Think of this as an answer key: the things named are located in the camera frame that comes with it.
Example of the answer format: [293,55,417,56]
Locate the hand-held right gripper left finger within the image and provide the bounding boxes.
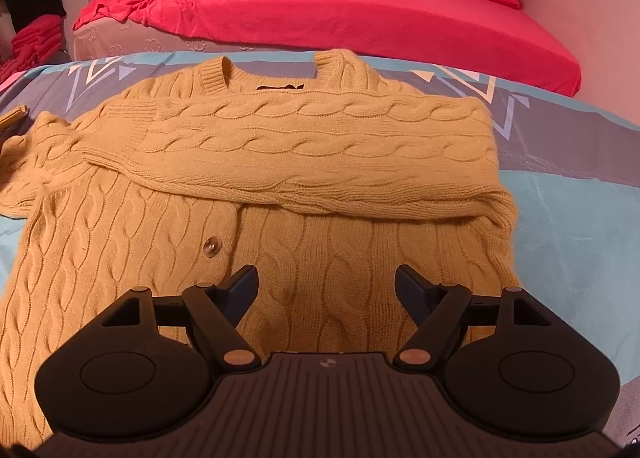
[100,265,263,374]

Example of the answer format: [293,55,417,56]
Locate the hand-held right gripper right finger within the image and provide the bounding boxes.
[392,265,544,374]

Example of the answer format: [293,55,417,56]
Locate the yellow cable-knit cardigan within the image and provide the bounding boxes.
[0,49,523,444]

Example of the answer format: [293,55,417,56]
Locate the blue grey printed blanket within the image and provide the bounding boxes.
[0,50,640,458]

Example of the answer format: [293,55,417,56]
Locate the grey patterned mattress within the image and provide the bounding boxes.
[72,20,261,61]

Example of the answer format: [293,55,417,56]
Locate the bed with red sheet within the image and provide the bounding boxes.
[72,0,583,96]

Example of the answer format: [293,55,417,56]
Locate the pile of red towels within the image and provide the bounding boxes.
[10,13,64,71]

